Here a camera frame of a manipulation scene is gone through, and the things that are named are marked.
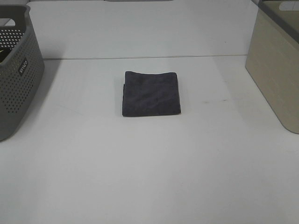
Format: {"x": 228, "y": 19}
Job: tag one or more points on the dark grey towel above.
{"x": 150, "y": 94}

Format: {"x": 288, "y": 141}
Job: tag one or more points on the beige plastic storage bin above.
{"x": 273, "y": 58}

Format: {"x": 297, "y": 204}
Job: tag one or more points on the grey perforated plastic basket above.
{"x": 21, "y": 67}

